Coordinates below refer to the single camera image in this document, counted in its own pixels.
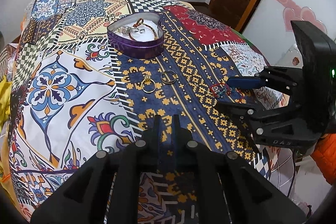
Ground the orange quilted fabric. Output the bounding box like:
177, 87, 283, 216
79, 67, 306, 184
311, 134, 336, 185

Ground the brown beaded necklace in tin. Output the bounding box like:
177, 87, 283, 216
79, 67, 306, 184
127, 17, 160, 42

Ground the red beaded bracelet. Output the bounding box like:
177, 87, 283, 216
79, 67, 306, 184
209, 83, 246, 104

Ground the gold ring with ornament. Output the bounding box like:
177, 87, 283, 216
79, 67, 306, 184
140, 74, 157, 94

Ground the yellow cloth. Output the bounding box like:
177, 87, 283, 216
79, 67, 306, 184
0, 76, 12, 130

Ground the dark double ring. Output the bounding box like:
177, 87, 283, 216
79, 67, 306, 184
160, 70, 178, 85

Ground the purple heart-shaped tin box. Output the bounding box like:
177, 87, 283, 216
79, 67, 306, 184
106, 12, 164, 59

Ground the silver jewelry in tin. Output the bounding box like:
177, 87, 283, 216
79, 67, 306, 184
116, 26, 145, 35

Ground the colourful patchwork bed cover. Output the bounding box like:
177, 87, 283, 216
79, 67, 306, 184
1, 0, 279, 221

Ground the white sliding wardrobe door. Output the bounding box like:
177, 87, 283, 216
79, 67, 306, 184
243, 0, 335, 65

